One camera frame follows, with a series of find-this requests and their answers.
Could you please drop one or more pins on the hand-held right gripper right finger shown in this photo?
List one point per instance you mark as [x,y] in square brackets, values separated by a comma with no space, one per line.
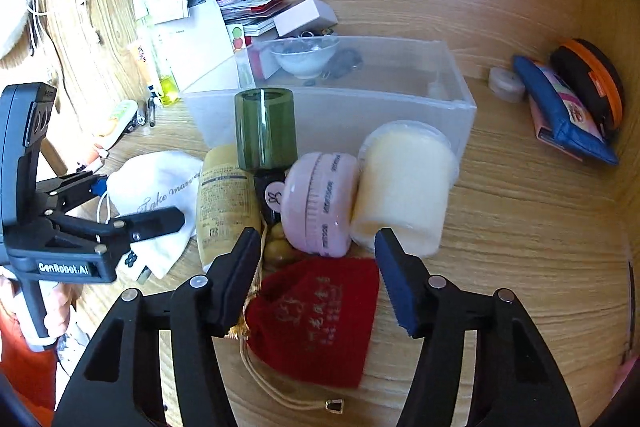
[395,277]

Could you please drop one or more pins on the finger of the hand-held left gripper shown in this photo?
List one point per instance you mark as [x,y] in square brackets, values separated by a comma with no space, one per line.
[150,224]
[100,186]

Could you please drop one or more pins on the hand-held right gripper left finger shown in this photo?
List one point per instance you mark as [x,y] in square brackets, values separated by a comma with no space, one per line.
[235,277]

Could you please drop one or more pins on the yellow sunscreen tube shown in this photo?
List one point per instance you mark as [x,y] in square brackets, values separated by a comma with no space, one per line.
[225,207]

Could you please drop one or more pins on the cream translucent plastic cup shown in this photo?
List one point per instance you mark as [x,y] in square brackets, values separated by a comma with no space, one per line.
[400,187]

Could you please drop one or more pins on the pink round case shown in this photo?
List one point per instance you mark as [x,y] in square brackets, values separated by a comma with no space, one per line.
[320,202]

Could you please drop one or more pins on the clear plastic storage box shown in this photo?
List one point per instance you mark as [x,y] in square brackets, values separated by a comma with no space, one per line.
[350,107]

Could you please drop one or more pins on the wooden desktop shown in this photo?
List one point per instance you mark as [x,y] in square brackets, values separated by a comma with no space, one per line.
[525,232]

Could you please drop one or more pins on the person's left hand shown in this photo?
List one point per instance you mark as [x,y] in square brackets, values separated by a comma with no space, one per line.
[62,307]

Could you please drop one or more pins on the pale card black flower print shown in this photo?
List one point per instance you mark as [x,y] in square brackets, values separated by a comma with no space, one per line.
[132,261]

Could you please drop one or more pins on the white green oblong case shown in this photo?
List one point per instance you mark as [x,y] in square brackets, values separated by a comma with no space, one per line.
[115,117]

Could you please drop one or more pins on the dark pen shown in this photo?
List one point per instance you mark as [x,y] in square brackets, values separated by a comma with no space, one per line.
[151,114]

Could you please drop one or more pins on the yellow liquid bottle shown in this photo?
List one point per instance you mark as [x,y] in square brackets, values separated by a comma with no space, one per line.
[167,89]

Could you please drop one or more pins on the orange white tube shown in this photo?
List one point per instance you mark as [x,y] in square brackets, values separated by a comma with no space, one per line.
[140,62]

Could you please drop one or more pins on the white hanging cloth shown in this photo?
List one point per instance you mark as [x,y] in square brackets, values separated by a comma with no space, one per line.
[15,17]

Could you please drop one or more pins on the green glass cup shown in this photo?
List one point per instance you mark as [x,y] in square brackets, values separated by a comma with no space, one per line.
[265,132]

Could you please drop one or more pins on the white paper bag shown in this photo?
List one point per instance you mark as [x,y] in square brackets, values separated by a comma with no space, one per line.
[190,52]

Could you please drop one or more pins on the orange clothing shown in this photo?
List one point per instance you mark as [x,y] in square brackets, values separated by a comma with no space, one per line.
[25,372]

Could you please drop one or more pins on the fruit sticker sheet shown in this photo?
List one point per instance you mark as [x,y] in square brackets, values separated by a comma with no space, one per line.
[237,38]

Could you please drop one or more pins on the pink notebook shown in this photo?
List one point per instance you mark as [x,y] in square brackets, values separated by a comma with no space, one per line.
[542,127]

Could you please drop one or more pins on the white round small case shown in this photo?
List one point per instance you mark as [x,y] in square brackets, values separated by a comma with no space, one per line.
[506,84]

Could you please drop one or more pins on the blue pencil case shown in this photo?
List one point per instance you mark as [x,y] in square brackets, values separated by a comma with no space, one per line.
[560,127]

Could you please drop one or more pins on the white ceramic bowl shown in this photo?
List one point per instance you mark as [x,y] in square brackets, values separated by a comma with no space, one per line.
[305,59]

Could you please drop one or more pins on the stack of cards and packets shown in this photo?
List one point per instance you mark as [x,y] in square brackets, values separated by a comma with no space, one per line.
[255,14]

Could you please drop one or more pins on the pale pink cardboard box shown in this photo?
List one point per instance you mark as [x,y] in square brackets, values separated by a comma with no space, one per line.
[300,17]

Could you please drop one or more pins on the black orange round case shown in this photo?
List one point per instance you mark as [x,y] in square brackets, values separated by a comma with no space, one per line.
[595,82]

